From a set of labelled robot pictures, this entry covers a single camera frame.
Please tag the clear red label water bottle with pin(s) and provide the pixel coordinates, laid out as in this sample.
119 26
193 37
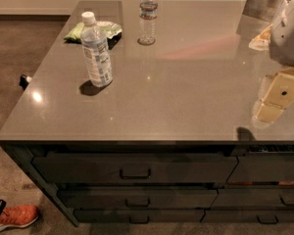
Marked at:
148 12

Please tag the blue label plastic water bottle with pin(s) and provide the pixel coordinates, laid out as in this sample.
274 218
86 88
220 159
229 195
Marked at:
96 51

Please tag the bottom left drawer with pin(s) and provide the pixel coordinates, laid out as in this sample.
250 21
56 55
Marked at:
138 216

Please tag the middle right drawer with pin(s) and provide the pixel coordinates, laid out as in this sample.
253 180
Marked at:
254 199

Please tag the bottom right drawer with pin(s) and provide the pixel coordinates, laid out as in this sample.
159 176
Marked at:
262 217

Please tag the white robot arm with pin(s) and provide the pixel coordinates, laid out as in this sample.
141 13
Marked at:
281 42

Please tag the drawer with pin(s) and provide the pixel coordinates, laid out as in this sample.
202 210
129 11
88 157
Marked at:
254 199
134 168
263 169
262 217
138 216
126 198

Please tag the top left drawer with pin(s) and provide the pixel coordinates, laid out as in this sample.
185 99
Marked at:
134 168

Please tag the middle left drawer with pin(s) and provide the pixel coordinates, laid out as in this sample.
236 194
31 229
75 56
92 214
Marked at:
126 198

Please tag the small black floor object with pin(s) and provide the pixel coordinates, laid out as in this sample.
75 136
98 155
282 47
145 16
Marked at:
25 81

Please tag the orange sneaker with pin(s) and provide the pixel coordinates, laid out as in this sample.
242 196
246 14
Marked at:
18 217

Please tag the green snack bag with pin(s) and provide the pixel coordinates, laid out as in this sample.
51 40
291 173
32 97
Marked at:
111 30

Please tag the top right drawer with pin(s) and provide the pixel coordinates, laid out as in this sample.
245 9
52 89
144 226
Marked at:
263 169

